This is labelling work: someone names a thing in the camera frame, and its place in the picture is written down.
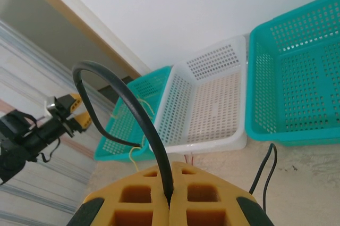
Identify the thin black cable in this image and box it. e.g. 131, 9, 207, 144
248, 143, 279, 212

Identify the striped curtain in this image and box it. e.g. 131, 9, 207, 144
0, 18, 119, 226

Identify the white perforated plastic basket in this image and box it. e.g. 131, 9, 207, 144
148, 35, 248, 155

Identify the wooden door frame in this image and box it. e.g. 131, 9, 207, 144
10, 0, 146, 79

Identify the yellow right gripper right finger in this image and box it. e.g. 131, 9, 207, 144
169, 161, 274, 226

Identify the teal perforated plastic basket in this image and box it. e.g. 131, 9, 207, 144
244, 0, 340, 148
93, 65, 173, 163

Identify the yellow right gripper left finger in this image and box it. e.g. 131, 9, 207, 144
66, 164, 170, 226

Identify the yellow cable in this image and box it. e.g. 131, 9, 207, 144
128, 146, 140, 175
111, 95, 157, 131

